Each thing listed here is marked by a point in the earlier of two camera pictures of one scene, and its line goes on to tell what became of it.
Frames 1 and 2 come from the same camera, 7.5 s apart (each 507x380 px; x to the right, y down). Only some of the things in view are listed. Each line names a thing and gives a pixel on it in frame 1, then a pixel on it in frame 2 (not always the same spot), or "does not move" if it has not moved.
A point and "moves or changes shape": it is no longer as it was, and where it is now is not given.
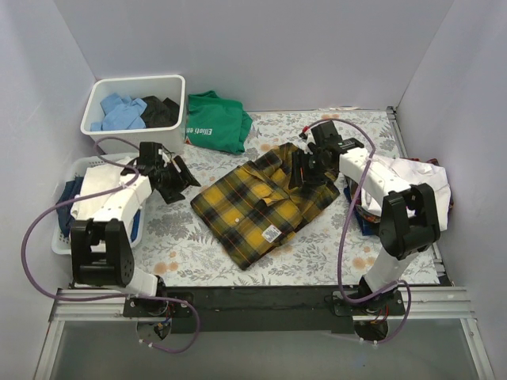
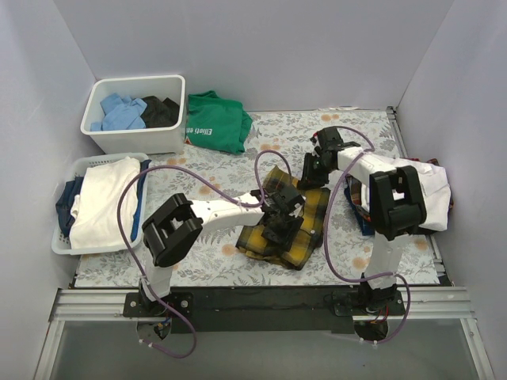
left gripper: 174,182 -> 283,228
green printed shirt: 216,123 does not move
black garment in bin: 158,113 does not move
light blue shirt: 120,113 does not move
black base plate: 266,309 does not move
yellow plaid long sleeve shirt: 253,207 moves or changes shape
